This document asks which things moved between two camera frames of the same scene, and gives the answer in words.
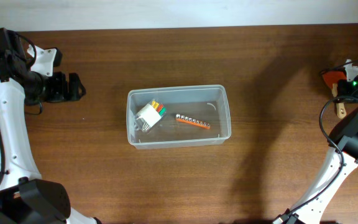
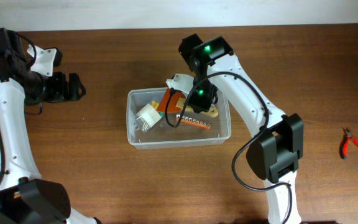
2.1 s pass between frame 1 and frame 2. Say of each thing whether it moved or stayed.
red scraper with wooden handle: moved
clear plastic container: stayed
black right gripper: moved
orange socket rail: stayed
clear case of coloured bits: stayed
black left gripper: stayed
